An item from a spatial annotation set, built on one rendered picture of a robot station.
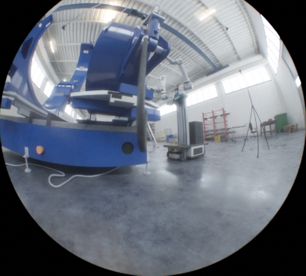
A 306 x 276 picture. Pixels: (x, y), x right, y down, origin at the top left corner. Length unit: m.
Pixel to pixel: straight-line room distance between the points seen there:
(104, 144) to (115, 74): 0.88
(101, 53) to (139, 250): 1.66
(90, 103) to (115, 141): 0.48
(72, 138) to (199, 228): 1.22
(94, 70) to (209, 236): 1.73
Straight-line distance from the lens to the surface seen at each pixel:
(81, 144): 1.06
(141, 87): 0.33
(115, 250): 0.54
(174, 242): 0.55
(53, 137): 1.18
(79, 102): 0.92
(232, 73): 11.43
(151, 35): 0.94
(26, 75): 1.93
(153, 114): 0.88
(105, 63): 1.31
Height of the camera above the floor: 0.49
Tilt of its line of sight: 9 degrees up
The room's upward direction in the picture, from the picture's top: 1 degrees counter-clockwise
